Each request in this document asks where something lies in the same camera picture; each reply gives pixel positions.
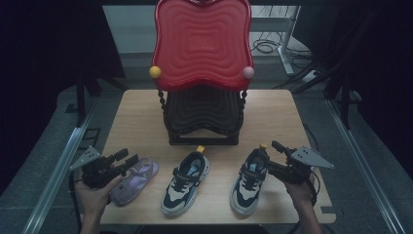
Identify black floor cables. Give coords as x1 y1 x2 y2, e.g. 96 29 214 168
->
251 30 314 62

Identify person's left hand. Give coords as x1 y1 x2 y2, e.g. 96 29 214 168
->
75 175 123 215

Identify aluminium rail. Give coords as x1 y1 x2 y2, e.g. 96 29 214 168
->
325 98 407 234
21 126 90 234

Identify dark curtain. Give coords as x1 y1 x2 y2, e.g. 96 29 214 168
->
0 0 127 196
296 0 413 180

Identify black metal stand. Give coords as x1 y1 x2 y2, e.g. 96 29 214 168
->
75 69 88 129
340 73 353 131

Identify person's right hand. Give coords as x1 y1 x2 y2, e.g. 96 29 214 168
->
283 176 316 204

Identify white power strip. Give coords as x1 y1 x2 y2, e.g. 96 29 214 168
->
301 69 318 83

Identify navy and white sneaker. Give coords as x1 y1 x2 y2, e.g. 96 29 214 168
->
161 145 211 218
229 143 271 216

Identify red and black shoe rack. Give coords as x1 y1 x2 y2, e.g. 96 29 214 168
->
149 0 255 146

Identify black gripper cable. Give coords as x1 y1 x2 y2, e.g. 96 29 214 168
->
67 170 83 234
305 169 321 208

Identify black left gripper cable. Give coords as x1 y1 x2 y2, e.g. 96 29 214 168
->
67 170 83 234

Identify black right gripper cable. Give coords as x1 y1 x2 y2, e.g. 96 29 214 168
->
305 169 321 208

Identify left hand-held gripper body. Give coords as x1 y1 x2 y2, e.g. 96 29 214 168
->
68 145 131 189

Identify purple sandal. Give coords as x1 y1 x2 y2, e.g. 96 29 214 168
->
109 157 160 207

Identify white metal stand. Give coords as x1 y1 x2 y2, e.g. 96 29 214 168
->
251 5 301 76

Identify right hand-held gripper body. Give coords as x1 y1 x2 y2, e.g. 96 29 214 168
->
267 145 335 185

